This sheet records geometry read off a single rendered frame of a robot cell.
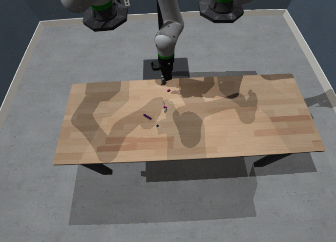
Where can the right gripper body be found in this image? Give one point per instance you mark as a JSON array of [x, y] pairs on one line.
[[166, 67]]

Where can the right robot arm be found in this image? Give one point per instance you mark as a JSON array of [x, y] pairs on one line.
[[165, 39]]

